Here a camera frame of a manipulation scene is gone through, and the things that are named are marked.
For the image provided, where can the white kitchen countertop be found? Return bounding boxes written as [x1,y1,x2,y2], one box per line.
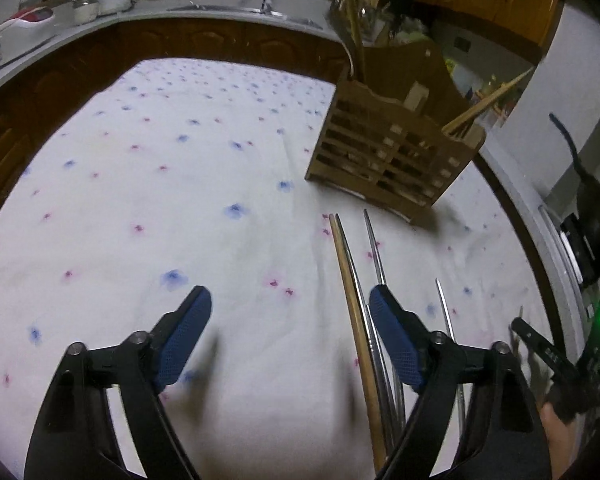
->
[0,0,581,281]

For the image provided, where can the metal chopstick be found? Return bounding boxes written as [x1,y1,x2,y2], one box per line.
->
[336,214,405,441]
[363,208,387,288]
[435,279,468,433]
[365,303,407,413]

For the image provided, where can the person's right forearm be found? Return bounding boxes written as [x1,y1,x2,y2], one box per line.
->
[539,400,578,480]

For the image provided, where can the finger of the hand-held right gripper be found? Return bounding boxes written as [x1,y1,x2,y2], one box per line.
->
[510,316,579,387]

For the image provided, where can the small white jar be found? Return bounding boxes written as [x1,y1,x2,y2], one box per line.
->
[72,0,101,25]

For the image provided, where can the black wok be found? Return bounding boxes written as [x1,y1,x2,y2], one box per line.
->
[550,112,600,278]

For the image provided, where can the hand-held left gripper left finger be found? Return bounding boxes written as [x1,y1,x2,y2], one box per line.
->
[24,285,213,480]

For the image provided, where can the wooden utensil holder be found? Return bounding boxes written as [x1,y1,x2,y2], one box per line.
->
[305,40,487,223]

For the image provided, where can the dark wooden lower cabinets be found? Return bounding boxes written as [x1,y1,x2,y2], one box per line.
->
[0,17,351,241]

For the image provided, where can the white floral tablecloth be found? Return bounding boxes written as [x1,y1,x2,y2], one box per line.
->
[0,57,581,480]

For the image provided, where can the steel kitchen sink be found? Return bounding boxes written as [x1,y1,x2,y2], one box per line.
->
[167,4,326,29]

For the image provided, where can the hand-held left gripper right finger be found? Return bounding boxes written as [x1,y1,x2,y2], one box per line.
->
[369,283,554,480]

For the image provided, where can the gas stove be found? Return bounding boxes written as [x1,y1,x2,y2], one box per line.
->
[537,204,600,288]

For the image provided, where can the dish rack with utensils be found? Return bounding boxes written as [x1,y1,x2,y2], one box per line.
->
[327,0,396,47]

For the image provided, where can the white and red rice cooker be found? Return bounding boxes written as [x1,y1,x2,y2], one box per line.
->
[0,5,56,36]

